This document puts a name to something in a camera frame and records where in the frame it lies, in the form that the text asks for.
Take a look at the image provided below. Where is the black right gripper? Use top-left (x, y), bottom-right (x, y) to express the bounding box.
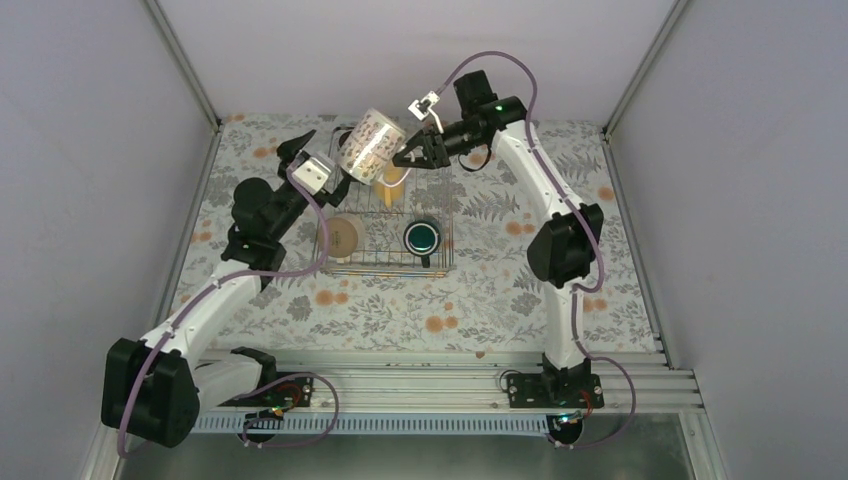
top-left (392, 119), bottom-right (484, 169)

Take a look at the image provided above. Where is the yellow mug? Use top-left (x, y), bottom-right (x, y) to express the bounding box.
top-left (373, 165), bottom-right (409, 209)

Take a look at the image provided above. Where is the white floral mug orange inside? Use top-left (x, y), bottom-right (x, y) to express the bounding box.
top-left (334, 108), bottom-right (407, 185)

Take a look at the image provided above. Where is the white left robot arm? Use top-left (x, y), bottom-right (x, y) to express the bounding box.
top-left (101, 131), bottom-right (351, 458)

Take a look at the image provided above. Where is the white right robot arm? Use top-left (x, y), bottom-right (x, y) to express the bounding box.
top-left (393, 70), bottom-right (604, 407)

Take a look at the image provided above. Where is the beige cup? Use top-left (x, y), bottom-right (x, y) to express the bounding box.
top-left (327, 213), bottom-right (367, 263)

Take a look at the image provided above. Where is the dark teal mug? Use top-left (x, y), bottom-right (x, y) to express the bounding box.
top-left (402, 217), bottom-right (443, 268)

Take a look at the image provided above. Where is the floral patterned table mat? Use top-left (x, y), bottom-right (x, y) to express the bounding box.
top-left (214, 120), bottom-right (655, 353)

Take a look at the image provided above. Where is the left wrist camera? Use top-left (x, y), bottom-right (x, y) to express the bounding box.
top-left (292, 152), bottom-right (336, 195)

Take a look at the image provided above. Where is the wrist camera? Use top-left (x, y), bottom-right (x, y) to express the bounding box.
top-left (407, 91), bottom-right (444, 134)
top-left (292, 152), bottom-right (336, 195)

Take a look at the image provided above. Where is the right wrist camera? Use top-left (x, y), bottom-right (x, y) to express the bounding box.
top-left (407, 91), bottom-right (444, 134)

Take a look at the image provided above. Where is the metal wire dish rack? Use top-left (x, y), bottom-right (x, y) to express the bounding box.
top-left (322, 169), bottom-right (455, 278)

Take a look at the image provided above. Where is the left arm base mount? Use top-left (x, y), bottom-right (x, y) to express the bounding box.
top-left (221, 377), bottom-right (314, 444)

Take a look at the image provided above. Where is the aluminium frame post left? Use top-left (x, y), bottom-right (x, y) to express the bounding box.
top-left (141, 0), bottom-right (222, 133)

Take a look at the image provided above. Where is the aluminium frame post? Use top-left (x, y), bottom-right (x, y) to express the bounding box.
top-left (141, 0), bottom-right (222, 133)
top-left (602, 0), bottom-right (691, 143)

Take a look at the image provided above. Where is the white slotted cable duct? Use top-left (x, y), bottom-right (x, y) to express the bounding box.
top-left (192, 411), bottom-right (551, 437)

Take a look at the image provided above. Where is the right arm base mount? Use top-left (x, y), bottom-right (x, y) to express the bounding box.
top-left (497, 364), bottom-right (605, 445)

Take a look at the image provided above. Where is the aluminium frame post right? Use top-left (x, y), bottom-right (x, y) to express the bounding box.
top-left (602, 0), bottom-right (691, 143)

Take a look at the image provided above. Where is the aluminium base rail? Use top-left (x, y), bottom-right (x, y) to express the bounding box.
top-left (105, 349), bottom-right (705, 415)

